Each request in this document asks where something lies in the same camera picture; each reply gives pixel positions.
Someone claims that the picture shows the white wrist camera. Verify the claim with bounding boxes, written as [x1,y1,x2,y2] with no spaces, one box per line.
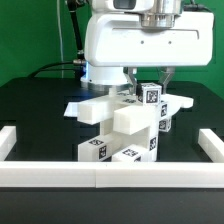
[91,0,154,13]

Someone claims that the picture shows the white tagged cube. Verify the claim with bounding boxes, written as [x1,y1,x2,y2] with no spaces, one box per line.
[136,83,162,105]
[159,117,172,132]

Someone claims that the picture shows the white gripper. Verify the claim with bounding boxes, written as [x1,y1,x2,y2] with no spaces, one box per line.
[85,12,214,95]

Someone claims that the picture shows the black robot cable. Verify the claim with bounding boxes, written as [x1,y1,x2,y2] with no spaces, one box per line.
[27,0,88,80]

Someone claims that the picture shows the white chair back frame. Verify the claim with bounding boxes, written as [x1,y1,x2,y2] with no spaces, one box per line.
[76,87,194,136]

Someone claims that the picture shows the white marker sheet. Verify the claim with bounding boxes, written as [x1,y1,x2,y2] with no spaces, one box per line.
[64,102,78,117]

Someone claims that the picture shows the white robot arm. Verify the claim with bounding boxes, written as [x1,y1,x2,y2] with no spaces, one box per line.
[66,0,215,88]

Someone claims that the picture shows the white U-shaped barrier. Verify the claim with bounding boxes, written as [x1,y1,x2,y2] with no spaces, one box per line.
[0,126,224,188]

